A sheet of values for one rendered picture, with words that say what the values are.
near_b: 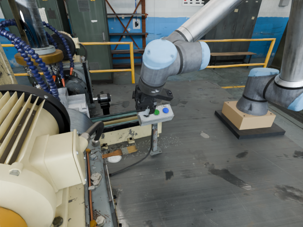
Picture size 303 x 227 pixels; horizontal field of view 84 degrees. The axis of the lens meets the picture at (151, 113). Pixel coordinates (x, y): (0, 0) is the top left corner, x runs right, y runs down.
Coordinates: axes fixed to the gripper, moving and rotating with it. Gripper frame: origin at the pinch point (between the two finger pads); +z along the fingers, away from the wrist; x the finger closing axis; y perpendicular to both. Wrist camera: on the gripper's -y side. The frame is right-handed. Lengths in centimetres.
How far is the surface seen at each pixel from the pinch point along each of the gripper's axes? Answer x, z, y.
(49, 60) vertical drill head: -25.8, -11.8, 36.3
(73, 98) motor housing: -20.8, 9.8, 32.1
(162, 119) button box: 3.5, 3.3, -7.1
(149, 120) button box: 3.4, 2.3, -0.2
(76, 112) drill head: -3.3, -5.2, 29.6
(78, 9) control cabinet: -316, 139, 21
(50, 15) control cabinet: -319, 153, 73
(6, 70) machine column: -39, 5, 59
